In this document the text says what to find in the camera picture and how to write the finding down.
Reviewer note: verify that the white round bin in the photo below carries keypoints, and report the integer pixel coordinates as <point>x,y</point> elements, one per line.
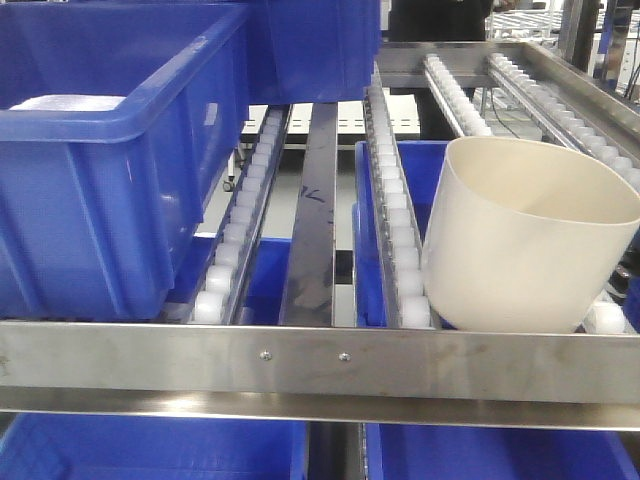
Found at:
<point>520,260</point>

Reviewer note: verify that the blue bin lower level left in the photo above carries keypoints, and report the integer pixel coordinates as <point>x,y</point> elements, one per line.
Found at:
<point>264,289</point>

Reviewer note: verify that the blue bin level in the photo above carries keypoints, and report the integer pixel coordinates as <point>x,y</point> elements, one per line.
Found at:
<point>422,161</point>
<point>264,289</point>

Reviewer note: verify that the blue bin lower level centre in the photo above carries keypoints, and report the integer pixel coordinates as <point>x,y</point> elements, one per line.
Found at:
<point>422,161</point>

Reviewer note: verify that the blue bin rear centre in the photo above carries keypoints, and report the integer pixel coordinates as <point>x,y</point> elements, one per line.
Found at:
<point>311,51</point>

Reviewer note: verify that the blue bin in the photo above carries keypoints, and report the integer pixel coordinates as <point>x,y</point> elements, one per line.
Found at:
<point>98,209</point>
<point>56,446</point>
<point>311,51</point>
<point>443,452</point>

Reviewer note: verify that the blue bin bottom right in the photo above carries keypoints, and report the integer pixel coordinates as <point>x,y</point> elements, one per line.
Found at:
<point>443,452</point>

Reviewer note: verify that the blue bin front left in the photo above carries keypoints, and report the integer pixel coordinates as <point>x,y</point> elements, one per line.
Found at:
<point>98,209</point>

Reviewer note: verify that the white packet in bin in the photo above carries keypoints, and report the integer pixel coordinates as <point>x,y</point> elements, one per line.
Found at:
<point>70,102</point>

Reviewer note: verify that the blue bin bottom left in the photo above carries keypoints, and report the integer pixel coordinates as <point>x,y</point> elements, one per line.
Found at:
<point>56,446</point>

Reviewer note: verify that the white roller track centre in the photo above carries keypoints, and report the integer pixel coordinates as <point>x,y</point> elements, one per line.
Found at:
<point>398,241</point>

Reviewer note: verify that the white roller track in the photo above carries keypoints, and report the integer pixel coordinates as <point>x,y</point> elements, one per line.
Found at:
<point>455,100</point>
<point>217,301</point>
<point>560,121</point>
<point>398,241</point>

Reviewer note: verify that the white roller track left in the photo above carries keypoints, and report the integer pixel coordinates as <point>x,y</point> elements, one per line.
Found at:
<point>217,301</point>

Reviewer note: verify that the white perforated table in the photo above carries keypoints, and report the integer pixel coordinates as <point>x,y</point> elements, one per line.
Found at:
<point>350,121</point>

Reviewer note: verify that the person in dark clothes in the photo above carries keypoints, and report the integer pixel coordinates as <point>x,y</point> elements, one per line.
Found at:
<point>436,21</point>

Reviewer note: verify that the white roller track far right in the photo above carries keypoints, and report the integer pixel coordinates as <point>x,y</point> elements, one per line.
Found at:
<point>560,121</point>

